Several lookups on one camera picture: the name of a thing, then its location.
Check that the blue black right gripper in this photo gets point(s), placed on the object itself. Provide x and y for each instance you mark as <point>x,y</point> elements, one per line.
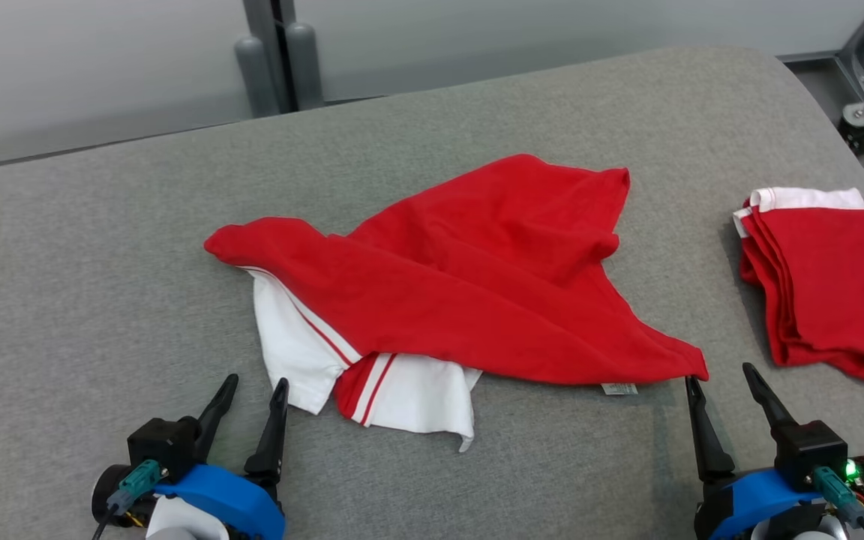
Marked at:
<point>754,495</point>

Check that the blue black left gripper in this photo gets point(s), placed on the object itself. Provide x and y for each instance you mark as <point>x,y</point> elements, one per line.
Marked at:
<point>229,502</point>

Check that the red shirt with white sleeves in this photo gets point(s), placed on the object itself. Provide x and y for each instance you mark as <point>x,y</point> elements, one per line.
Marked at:
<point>477,285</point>

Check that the folded red garment white band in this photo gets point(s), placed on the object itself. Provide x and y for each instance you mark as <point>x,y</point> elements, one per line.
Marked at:
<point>829,285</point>

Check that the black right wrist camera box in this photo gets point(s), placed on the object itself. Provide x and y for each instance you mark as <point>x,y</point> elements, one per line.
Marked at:
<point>807,450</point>

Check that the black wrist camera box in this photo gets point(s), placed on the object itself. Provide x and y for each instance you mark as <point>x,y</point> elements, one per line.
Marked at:
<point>162,442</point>
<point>807,450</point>

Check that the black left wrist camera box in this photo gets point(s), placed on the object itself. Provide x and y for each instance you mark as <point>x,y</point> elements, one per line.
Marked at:
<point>162,442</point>

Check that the grey cylindrical post foot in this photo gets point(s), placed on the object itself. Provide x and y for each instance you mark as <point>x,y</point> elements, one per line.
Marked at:
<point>304,67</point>
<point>256,75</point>

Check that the grey metal partition post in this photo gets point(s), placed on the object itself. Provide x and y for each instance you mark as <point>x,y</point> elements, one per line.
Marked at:
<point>259,22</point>

